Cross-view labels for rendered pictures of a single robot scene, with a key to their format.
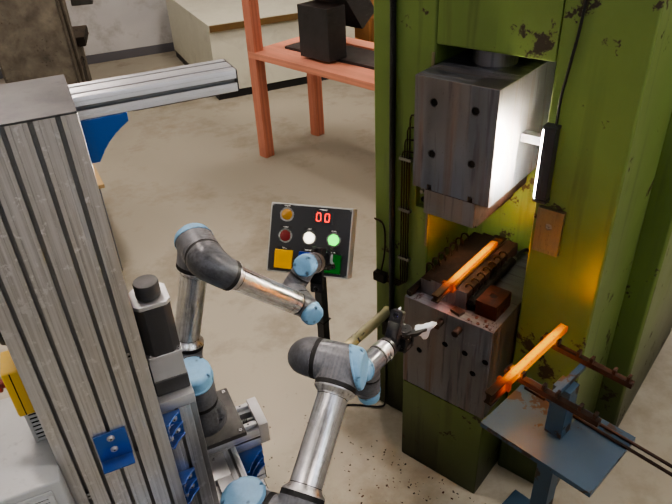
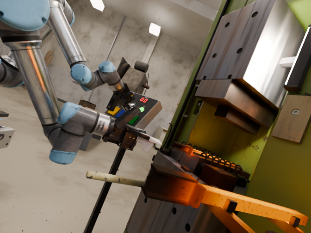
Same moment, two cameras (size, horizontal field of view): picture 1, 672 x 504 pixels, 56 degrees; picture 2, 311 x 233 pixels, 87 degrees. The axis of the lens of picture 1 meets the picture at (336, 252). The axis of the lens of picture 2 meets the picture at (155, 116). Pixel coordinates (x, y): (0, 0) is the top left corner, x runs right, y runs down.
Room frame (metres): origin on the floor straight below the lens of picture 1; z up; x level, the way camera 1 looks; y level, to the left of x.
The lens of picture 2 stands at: (1.08, -0.50, 1.07)
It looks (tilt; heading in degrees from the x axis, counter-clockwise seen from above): 1 degrees up; 21
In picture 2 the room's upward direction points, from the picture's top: 23 degrees clockwise
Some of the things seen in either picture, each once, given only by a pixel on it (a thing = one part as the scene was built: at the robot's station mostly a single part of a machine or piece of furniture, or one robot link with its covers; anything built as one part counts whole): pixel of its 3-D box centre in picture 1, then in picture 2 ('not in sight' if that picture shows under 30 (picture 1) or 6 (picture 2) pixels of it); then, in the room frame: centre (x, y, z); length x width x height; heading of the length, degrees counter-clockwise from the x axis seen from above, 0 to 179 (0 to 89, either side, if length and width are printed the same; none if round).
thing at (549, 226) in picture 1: (548, 231); (294, 118); (1.80, -0.72, 1.27); 0.09 x 0.02 x 0.17; 49
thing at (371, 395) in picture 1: (364, 385); (65, 143); (1.51, -0.07, 0.88); 0.11 x 0.08 x 0.11; 67
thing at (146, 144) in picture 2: (425, 331); (148, 144); (1.65, -0.29, 0.97); 0.09 x 0.03 x 0.06; 103
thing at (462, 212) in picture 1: (477, 185); (235, 104); (2.06, -0.53, 1.32); 0.42 x 0.20 x 0.10; 139
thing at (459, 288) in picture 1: (470, 266); (210, 164); (2.06, -0.53, 0.96); 0.42 x 0.20 x 0.09; 139
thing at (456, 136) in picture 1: (494, 124); (260, 62); (2.03, -0.57, 1.56); 0.42 x 0.39 x 0.40; 139
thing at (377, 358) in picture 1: (368, 365); (78, 118); (1.50, -0.09, 0.98); 0.11 x 0.08 x 0.09; 139
